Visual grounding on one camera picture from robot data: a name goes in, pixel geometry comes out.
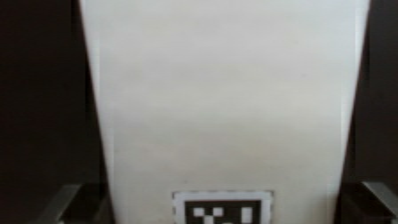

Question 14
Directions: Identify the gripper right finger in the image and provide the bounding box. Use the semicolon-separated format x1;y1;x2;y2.
339;181;398;224

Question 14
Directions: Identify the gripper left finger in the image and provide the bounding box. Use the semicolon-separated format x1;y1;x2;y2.
37;183;114;224

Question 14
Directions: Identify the white cabinet top block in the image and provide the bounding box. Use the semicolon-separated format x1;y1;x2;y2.
78;0;371;224

